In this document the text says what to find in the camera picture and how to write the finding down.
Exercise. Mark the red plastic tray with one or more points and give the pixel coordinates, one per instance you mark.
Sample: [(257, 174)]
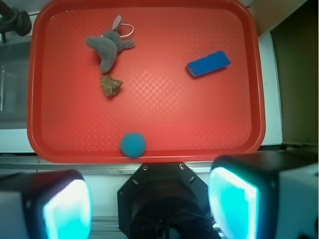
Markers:
[(182, 117)]

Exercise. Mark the brown rock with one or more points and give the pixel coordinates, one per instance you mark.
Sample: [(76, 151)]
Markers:
[(110, 86)]

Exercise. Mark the dark clamp knob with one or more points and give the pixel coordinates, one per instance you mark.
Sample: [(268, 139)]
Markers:
[(13, 20)]

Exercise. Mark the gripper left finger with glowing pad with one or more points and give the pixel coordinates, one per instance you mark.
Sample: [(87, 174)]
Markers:
[(47, 205)]

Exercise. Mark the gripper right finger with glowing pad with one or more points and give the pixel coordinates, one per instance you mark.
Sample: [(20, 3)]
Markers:
[(266, 195)]

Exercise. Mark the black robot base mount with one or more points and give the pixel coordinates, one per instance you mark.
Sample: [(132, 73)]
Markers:
[(165, 201)]

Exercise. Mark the grey plush bunny toy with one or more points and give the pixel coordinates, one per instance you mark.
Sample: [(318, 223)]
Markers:
[(109, 44)]

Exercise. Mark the teal foam ball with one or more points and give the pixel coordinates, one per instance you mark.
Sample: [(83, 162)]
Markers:
[(133, 145)]

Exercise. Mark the blue rectangular sponge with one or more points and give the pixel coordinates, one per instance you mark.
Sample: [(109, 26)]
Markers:
[(208, 64)]

